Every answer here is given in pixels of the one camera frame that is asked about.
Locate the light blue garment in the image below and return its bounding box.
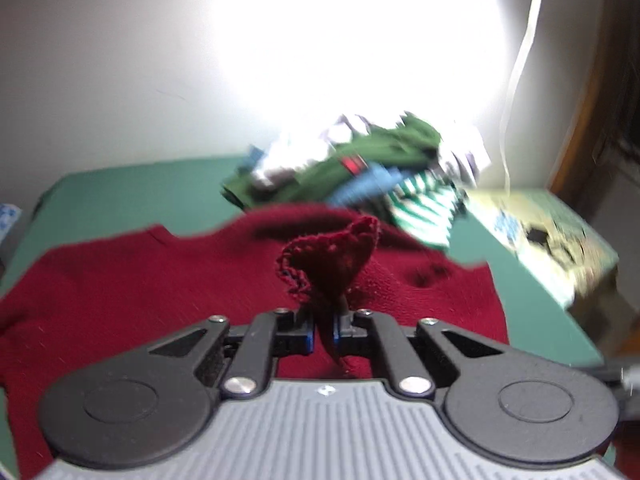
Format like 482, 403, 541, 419
324, 162, 411, 207

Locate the blue white checkered towel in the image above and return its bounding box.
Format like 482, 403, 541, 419
0, 203, 22, 243

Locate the dark red knit sweater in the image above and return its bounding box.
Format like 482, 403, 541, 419
1, 205, 508, 479

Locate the pale patterned bed sheet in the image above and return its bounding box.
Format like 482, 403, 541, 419
466, 188, 620, 309

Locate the green bed sheet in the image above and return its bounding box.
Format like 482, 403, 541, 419
1, 158, 600, 364

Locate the green white striped garment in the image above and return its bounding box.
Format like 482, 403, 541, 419
385, 171, 466, 250

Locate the black charger with cable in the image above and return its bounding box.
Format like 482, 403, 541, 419
526, 226, 549, 246

